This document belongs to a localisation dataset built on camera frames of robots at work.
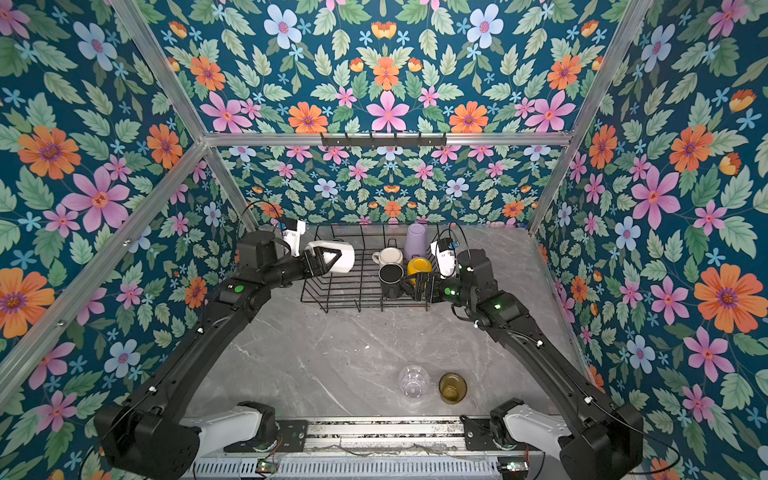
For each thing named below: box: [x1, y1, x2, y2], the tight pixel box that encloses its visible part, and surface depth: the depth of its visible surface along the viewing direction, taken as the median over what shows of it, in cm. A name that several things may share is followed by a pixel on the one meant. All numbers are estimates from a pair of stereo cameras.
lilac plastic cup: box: [404, 223, 427, 260], surface depth 103 cm
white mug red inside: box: [372, 247, 403, 265], surface depth 101 cm
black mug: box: [379, 263, 405, 299], surface depth 94 cm
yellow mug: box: [407, 257, 433, 276], surface depth 95 cm
